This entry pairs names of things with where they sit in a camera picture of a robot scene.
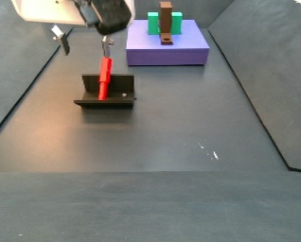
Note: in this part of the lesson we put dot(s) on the green U-shaped block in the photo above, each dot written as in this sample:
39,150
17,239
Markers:
154,23

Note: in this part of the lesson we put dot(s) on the brown L-shaped block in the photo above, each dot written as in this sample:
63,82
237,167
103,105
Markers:
166,22

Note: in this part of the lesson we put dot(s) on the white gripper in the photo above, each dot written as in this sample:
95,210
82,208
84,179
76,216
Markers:
60,12

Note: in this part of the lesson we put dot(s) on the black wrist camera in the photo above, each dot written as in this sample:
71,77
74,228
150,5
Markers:
107,15

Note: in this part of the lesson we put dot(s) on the purple board block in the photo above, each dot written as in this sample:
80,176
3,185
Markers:
144,50

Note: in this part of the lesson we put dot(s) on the red peg object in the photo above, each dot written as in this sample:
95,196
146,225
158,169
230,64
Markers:
104,77

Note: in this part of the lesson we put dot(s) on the black angled holder stand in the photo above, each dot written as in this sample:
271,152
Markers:
120,95

